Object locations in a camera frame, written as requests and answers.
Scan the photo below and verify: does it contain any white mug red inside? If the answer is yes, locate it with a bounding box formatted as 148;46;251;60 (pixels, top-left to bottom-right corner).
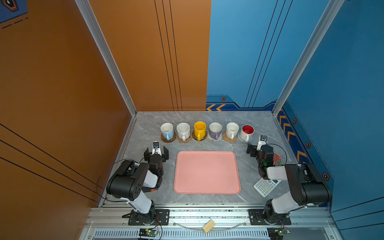
239;125;255;141

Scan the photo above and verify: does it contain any round brown wooden coaster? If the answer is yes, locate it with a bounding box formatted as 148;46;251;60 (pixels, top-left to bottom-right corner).
160;133;177;144

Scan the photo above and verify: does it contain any light blue mug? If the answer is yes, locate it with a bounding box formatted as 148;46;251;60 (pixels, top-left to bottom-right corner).
161;123;174;141

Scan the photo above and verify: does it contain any paw shaped cork coaster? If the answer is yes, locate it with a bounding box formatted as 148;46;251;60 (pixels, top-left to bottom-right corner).
176;135;193;144

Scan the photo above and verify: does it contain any chipped brown wooden coaster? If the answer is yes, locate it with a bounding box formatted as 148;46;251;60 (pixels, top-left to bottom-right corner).
192;132;208;141

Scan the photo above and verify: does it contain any tan rattan coaster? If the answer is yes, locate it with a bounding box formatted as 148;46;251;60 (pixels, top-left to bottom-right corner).
222;132;238;143

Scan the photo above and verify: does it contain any cream multicolour woven coaster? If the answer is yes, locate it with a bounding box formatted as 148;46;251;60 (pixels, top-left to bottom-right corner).
207;134;222;142

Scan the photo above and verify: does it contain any yellow mug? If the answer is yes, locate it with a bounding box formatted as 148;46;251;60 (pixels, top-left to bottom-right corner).
193;122;207;139

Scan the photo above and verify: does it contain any lilac mug white inside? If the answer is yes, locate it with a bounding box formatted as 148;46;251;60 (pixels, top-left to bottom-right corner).
209;123;222;140

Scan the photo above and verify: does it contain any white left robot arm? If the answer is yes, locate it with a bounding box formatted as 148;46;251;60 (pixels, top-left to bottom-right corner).
106;142;169;224

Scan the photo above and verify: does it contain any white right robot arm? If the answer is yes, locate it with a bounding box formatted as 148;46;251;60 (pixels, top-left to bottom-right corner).
247;143;332;225

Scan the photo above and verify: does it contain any white scientific calculator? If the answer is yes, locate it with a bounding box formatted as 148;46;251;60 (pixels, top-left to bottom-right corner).
253;178;281;198

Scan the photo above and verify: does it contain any orange black utility knife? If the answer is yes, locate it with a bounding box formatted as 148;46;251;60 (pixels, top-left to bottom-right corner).
142;187;156;193

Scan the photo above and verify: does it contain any pink plastic tray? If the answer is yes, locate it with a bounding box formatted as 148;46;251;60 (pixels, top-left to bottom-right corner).
174;151;241;195

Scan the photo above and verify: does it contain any green circuit board left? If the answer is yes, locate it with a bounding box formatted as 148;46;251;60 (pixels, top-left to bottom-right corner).
139;229;159;239

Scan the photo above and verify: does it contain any circuit board right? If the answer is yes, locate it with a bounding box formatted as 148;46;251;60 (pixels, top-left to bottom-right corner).
267;229;291;240

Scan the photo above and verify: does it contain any small wooden block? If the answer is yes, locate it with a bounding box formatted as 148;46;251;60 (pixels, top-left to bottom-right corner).
202;219;216;234

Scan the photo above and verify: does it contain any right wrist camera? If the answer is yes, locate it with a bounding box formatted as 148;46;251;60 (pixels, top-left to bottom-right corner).
257;135;268;151

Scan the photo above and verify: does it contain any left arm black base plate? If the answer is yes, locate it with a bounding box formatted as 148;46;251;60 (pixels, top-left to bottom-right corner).
128;209;170;226

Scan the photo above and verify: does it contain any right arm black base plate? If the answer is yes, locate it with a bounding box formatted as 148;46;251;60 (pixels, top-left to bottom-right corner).
248;209;292;226

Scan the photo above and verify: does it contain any aluminium front rail frame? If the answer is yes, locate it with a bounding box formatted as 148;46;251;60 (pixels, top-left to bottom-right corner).
80;204;343;240

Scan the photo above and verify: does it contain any grey aluminium corner post right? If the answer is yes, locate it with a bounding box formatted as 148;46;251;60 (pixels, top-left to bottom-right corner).
272;0;345;117

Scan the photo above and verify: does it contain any grey aluminium corner post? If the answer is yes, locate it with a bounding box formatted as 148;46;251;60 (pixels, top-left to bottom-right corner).
75;0;137;117
272;0;345;117

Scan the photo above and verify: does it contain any grey aluminium corner post left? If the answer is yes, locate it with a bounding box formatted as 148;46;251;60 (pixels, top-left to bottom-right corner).
75;0;137;117

